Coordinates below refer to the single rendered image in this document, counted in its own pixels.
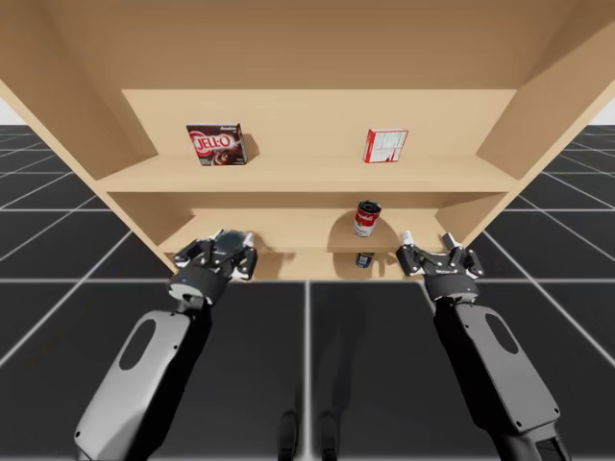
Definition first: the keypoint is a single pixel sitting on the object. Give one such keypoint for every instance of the brown carton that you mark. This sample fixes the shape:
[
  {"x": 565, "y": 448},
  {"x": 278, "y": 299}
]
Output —
[{"x": 218, "y": 145}]

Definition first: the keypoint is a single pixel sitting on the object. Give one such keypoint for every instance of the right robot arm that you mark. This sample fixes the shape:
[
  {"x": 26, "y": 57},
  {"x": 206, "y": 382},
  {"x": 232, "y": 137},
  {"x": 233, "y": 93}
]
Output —
[{"x": 499, "y": 365}]

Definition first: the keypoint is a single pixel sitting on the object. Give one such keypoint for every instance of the red and white can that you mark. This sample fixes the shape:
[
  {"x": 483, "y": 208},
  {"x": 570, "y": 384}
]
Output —
[{"x": 367, "y": 222}]

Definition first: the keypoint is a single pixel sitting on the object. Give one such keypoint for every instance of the green and blue rectangular can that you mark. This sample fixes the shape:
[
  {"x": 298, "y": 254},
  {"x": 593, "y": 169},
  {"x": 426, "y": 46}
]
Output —
[{"x": 364, "y": 259}]

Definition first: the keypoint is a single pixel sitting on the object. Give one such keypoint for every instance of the red and white carton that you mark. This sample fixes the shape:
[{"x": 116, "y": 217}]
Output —
[{"x": 384, "y": 145}]

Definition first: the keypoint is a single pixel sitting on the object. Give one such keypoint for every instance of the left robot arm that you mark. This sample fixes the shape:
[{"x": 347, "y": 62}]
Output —
[{"x": 144, "y": 365}]

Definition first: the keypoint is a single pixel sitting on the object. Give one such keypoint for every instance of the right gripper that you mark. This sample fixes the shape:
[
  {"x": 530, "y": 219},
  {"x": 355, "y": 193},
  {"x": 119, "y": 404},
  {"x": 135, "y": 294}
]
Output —
[{"x": 449, "y": 283}]

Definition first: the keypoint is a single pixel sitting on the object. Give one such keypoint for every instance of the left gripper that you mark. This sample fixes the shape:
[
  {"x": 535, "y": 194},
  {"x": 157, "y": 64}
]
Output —
[{"x": 199, "y": 281}]

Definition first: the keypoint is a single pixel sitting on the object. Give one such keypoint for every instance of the pale wooden shelf unit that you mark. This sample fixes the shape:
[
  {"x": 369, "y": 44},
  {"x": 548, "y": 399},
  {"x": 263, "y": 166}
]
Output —
[{"x": 307, "y": 62}]

